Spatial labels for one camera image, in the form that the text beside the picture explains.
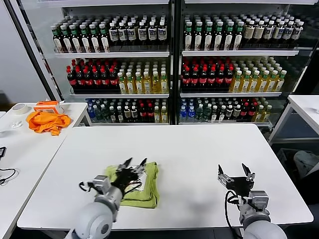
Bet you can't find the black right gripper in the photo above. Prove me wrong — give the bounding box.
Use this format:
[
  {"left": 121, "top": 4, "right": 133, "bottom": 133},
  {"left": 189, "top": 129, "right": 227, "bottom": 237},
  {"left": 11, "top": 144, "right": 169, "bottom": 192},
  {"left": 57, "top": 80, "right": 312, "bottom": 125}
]
[{"left": 218, "top": 163, "right": 255, "bottom": 199}]

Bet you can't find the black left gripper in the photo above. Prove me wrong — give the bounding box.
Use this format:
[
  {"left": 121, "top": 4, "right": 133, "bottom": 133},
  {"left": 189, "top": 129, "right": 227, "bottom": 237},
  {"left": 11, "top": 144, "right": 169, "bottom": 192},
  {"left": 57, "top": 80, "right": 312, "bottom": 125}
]
[{"left": 112, "top": 157, "right": 147, "bottom": 194}]

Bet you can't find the green t-shirt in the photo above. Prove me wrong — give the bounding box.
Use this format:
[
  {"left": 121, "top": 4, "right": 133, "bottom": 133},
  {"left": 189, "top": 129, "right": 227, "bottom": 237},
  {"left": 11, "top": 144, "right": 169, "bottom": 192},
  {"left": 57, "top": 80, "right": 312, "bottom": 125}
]
[{"left": 103, "top": 161, "right": 160, "bottom": 209}]

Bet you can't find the large white work table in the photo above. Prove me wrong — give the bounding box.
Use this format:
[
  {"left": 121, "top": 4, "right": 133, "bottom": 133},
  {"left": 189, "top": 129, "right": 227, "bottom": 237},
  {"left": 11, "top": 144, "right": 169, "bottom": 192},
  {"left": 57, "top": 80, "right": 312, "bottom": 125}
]
[{"left": 16, "top": 123, "right": 315, "bottom": 231}]

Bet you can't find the grey bag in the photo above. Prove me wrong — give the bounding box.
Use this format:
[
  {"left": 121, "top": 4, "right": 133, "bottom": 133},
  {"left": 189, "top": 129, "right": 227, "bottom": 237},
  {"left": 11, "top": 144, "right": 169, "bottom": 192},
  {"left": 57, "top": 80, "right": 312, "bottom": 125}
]
[{"left": 293, "top": 150, "right": 319, "bottom": 181}]

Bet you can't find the white side table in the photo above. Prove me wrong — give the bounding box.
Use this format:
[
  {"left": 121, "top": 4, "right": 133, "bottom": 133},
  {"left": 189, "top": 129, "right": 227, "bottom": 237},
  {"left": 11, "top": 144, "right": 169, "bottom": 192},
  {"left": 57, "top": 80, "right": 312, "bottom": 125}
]
[
  {"left": 0, "top": 102, "right": 93, "bottom": 140},
  {"left": 268, "top": 95, "right": 319, "bottom": 145},
  {"left": 0, "top": 131, "right": 67, "bottom": 239}
]

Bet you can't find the orange cloth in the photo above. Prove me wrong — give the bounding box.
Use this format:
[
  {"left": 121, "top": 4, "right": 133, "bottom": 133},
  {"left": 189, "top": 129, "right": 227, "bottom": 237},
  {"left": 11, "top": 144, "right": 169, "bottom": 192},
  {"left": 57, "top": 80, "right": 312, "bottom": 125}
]
[{"left": 26, "top": 111, "right": 72, "bottom": 136}]

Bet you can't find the orange and white box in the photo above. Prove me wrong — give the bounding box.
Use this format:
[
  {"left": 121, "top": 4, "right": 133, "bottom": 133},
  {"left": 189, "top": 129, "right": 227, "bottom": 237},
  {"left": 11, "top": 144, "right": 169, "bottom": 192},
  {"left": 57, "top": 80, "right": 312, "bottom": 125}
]
[{"left": 33, "top": 100, "right": 66, "bottom": 115}]

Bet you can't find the white drinks shelf unit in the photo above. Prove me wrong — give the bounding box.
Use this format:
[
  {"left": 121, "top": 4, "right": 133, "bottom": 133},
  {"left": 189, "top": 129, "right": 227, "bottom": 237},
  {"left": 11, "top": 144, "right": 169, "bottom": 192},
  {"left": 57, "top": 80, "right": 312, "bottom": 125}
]
[
  {"left": 174, "top": 0, "right": 319, "bottom": 129},
  {"left": 23, "top": 0, "right": 175, "bottom": 126}
]

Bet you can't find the beige masking tape roll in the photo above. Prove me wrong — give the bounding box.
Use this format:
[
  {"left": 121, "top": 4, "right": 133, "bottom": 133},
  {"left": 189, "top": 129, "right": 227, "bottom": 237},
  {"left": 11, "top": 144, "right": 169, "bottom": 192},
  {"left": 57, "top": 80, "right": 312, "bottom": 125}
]
[{"left": 11, "top": 103, "right": 32, "bottom": 116}]

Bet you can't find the green-cap dark tea bottle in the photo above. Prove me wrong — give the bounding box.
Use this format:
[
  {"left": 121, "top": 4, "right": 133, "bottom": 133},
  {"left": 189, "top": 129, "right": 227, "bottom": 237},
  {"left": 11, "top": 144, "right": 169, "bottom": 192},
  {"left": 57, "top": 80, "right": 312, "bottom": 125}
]
[
  {"left": 51, "top": 24, "right": 63, "bottom": 54},
  {"left": 61, "top": 24, "right": 73, "bottom": 54},
  {"left": 223, "top": 21, "right": 235, "bottom": 51},
  {"left": 233, "top": 21, "right": 245, "bottom": 51},
  {"left": 214, "top": 21, "right": 224, "bottom": 51},
  {"left": 79, "top": 23, "right": 92, "bottom": 53},
  {"left": 89, "top": 23, "right": 101, "bottom": 53},
  {"left": 184, "top": 22, "right": 194, "bottom": 51},
  {"left": 99, "top": 23, "right": 111, "bottom": 53},
  {"left": 194, "top": 21, "right": 204, "bottom": 51},
  {"left": 69, "top": 24, "right": 82, "bottom": 54},
  {"left": 204, "top": 21, "right": 214, "bottom": 51}
]

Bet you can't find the blue-label dark drink bottle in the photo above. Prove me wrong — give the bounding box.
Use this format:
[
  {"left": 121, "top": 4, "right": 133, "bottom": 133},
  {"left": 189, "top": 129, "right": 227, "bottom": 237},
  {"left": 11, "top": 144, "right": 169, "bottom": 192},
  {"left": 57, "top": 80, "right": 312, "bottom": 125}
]
[
  {"left": 291, "top": 22, "right": 305, "bottom": 45},
  {"left": 118, "top": 22, "right": 129, "bottom": 47},
  {"left": 273, "top": 21, "right": 286, "bottom": 45},
  {"left": 158, "top": 21, "right": 168, "bottom": 46},
  {"left": 282, "top": 21, "right": 295, "bottom": 45},
  {"left": 109, "top": 22, "right": 120, "bottom": 47},
  {"left": 138, "top": 21, "right": 148, "bottom": 46},
  {"left": 263, "top": 20, "right": 276, "bottom": 45},
  {"left": 127, "top": 22, "right": 137, "bottom": 46},
  {"left": 148, "top": 21, "right": 159, "bottom": 46}
]

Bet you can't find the beige-label dark drink bottle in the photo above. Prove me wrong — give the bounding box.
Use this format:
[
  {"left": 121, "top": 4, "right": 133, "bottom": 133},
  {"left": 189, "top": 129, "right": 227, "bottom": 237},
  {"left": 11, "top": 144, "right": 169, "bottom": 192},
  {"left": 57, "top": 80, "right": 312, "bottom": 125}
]
[
  {"left": 243, "top": 20, "right": 256, "bottom": 46},
  {"left": 253, "top": 20, "right": 266, "bottom": 46}
]

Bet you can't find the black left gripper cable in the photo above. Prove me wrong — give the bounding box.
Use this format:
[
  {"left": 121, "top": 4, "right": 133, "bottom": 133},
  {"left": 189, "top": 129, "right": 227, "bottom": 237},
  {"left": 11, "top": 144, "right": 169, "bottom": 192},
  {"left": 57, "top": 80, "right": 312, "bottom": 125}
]
[{"left": 123, "top": 181, "right": 145, "bottom": 194}]

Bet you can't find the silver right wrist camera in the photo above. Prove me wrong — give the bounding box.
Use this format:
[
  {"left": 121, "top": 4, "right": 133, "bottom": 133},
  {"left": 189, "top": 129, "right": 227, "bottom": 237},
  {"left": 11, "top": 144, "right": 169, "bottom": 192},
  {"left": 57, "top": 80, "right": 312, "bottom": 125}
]
[{"left": 250, "top": 190, "right": 270, "bottom": 209}]

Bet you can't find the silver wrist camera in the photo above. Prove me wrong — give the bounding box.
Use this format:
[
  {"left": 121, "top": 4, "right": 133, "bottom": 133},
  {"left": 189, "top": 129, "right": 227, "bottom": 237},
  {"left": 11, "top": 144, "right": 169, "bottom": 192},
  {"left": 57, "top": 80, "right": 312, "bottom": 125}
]
[
  {"left": 250, "top": 190, "right": 270, "bottom": 209},
  {"left": 92, "top": 175, "right": 112, "bottom": 194}
]

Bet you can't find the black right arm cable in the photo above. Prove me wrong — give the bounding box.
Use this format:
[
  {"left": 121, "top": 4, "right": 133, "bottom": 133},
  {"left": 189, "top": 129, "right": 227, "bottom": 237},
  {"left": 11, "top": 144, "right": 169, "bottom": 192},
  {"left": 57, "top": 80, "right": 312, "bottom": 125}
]
[{"left": 224, "top": 190, "right": 244, "bottom": 239}]

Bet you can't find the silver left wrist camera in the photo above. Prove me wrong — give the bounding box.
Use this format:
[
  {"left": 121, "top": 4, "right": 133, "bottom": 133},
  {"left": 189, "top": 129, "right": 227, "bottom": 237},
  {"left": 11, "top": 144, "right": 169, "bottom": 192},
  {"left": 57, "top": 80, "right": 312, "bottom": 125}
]
[{"left": 92, "top": 175, "right": 112, "bottom": 194}]

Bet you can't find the thin black table cable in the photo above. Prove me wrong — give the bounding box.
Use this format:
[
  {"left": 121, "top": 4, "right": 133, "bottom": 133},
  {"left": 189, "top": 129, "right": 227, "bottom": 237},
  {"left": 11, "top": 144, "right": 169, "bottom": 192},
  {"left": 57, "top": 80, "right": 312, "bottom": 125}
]
[{"left": 0, "top": 167, "right": 21, "bottom": 186}]

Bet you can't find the black slanted frame pole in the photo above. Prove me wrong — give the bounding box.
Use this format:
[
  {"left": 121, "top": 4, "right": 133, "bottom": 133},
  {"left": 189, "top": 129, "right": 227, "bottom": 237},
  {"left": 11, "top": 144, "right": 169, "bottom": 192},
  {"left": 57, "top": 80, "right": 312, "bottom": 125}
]
[{"left": 4, "top": 0, "right": 63, "bottom": 102}]

